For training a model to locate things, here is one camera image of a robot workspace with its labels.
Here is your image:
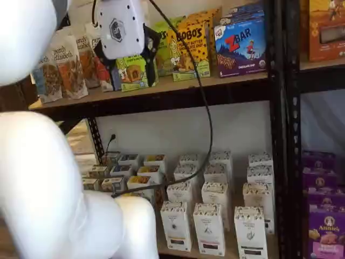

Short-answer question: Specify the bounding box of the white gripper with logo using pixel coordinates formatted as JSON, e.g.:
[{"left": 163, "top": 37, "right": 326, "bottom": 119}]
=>
[{"left": 93, "top": 0, "right": 160, "bottom": 92}]

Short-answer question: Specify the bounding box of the green Bobo's apple pie box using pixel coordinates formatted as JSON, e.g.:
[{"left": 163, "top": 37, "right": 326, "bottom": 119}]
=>
[
  {"left": 153, "top": 15, "right": 187, "bottom": 78},
  {"left": 115, "top": 55, "right": 149, "bottom": 92}
]

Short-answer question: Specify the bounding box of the black metal shelf rack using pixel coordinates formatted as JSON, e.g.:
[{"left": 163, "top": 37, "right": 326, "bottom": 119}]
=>
[{"left": 28, "top": 0, "right": 288, "bottom": 259}]

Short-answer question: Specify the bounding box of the yellow Bobo's peanut butter box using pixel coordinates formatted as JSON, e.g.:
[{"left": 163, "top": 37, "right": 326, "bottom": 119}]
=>
[
  {"left": 187, "top": 7, "right": 222, "bottom": 75},
  {"left": 166, "top": 22, "right": 211, "bottom": 82}
]

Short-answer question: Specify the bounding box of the green cereal box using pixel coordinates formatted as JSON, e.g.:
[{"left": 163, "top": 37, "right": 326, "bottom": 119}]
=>
[
  {"left": 88, "top": 165, "right": 111, "bottom": 179},
  {"left": 100, "top": 151, "right": 121, "bottom": 167},
  {"left": 81, "top": 177, "right": 101, "bottom": 192}
]

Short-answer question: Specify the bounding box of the white yellow purely elizabeth box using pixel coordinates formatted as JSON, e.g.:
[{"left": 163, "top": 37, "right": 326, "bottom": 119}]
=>
[
  {"left": 143, "top": 153, "right": 167, "bottom": 168},
  {"left": 136, "top": 165, "right": 163, "bottom": 180},
  {"left": 126, "top": 174, "right": 156, "bottom": 202}
]

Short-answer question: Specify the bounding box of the blue Z Bar box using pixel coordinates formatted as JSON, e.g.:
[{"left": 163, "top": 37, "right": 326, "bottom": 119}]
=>
[
  {"left": 223, "top": 2, "right": 267, "bottom": 25},
  {"left": 213, "top": 16, "right": 268, "bottom": 79}
]

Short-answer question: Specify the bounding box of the white box yellow strip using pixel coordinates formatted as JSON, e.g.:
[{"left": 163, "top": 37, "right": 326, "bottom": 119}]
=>
[
  {"left": 160, "top": 200, "right": 194, "bottom": 252},
  {"left": 178, "top": 153, "right": 202, "bottom": 168},
  {"left": 173, "top": 163, "right": 201, "bottom": 185},
  {"left": 165, "top": 180, "right": 195, "bottom": 206}
]

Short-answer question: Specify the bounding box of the white box pink strip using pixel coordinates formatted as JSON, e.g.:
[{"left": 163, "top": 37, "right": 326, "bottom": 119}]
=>
[
  {"left": 209, "top": 150, "right": 233, "bottom": 167},
  {"left": 203, "top": 163, "right": 230, "bottom": 185},
  {"left": 201, "top": 181, "right": 230, "bottom": 208},
  {"left": 192, "top": 202, "right": 230, "bottom": 257}
]

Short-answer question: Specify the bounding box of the white box green strip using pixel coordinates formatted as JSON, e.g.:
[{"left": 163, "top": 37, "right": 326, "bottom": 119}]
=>
[
  {"left": 247, "top": 152, "right": 273, "bottom": 170},
  {"left": 233, "top": 206, "right": 270, "bottom": 259},
  {"left": 246, "top": 166, "right": 275, "bottom": 187},
  {"left": 241, "top": 182, "right": 276, "bottom": 235}
]

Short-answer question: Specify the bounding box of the orange snack box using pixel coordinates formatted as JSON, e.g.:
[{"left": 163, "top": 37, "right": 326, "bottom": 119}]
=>
[{"left": 300, "top": 0, "right": 345, "bottom": 63}]

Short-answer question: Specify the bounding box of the purple Annie's box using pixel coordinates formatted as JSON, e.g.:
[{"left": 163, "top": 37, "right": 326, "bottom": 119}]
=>
[
  {"left": 302, "top": 166, "right": 340, "bottom": 195},
  {"left": 306, "top": 192, "right": 345, "bottom": 214},
  {"left": 308, "top": 211, "right": 345, "bottom": 259},
  {"left": 301, "top": 149, "right": 337, "bottom": 170}
]

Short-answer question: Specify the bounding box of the granola bag red label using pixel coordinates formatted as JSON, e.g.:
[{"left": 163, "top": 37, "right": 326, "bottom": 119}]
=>
[{"left": 85, "top": 22, "right": 116, "bottom": 93}]

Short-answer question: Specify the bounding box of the granola bag orange label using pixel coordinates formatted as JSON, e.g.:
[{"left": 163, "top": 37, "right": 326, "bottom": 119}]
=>
[
  {"left": 74, "top": 28, "right": 102, "bottom": 90},
  {"left": 50, "top": 34, "right": 89, "bottom": 100}
]

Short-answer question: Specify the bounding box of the granola bag blue label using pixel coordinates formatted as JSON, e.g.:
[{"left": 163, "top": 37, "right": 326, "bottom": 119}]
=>
[{"left": 31, "top": 52, "right": 59, "bottom": 105}]

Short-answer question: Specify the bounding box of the neighbouring black metal rack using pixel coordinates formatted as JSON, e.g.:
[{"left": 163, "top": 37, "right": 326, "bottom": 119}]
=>
[{"left": 285, "top": 0, "right": 345, "bottom": 259}]

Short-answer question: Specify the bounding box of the short black cable loop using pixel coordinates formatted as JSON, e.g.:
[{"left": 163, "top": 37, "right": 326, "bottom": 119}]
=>
[{"left": 91, "top": 0, "right": 101, "bottom": 28}]

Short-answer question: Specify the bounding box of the black plug with cord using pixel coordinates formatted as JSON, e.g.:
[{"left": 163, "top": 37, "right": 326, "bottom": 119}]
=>
[{"left": 104, "top": 133, "right": 119, "bottom": 166}]

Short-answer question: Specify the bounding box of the long black cable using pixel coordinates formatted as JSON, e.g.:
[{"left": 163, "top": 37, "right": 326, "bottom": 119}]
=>
[{"left": 111, "top": 0, "right": 214, "bottom": 199}]

